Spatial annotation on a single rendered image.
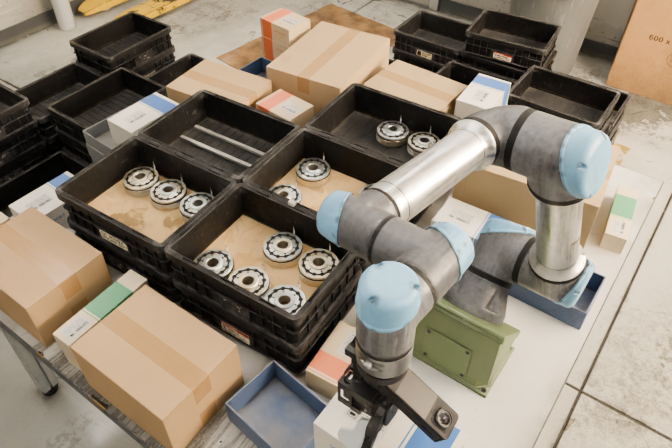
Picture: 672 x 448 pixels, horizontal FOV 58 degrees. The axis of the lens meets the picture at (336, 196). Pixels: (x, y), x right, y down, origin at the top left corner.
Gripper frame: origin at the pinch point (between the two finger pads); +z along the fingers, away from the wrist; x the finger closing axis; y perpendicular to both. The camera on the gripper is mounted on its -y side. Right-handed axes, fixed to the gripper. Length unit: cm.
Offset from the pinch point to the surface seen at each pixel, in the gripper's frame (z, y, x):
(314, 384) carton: 38, 29, -18
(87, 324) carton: 29, 79, 5
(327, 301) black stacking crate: 27, 36, -32
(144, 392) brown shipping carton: 25, 52, 10
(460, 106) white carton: 25, 47, -123
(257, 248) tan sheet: 28, 62, -36
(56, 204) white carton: 31, 124, -18
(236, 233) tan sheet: 28, 70, -37
